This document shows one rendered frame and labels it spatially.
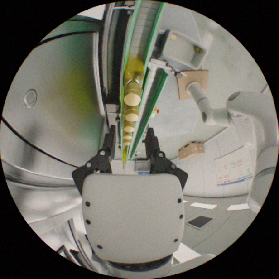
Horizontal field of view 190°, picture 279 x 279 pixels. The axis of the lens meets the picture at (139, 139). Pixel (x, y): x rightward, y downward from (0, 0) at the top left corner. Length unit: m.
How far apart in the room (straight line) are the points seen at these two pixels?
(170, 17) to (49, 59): 0.55
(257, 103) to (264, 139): 0.06
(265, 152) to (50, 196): 0.34
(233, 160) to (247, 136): 3.55
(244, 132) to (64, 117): 0.40
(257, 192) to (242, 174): 3.63
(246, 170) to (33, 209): 3.83
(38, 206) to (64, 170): 0.09
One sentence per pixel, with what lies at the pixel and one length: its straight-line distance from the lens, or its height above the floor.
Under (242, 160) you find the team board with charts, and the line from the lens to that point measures 3.73.
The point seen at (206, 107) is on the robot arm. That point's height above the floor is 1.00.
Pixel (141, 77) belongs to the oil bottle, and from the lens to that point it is 0.24.
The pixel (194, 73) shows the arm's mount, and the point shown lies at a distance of 0.66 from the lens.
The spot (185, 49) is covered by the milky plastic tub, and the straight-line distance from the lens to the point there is 0.59.
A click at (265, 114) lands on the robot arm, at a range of 0.18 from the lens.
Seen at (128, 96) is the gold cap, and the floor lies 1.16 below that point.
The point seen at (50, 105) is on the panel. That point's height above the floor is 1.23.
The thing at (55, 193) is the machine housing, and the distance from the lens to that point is 0.18.
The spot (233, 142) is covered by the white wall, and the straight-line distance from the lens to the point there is 3.85.
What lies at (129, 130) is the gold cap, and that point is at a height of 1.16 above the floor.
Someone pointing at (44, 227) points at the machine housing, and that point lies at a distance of 0.20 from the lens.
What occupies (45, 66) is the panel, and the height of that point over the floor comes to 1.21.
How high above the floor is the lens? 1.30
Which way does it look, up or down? 25 degrees down
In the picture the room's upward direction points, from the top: 179 degrees clockwise
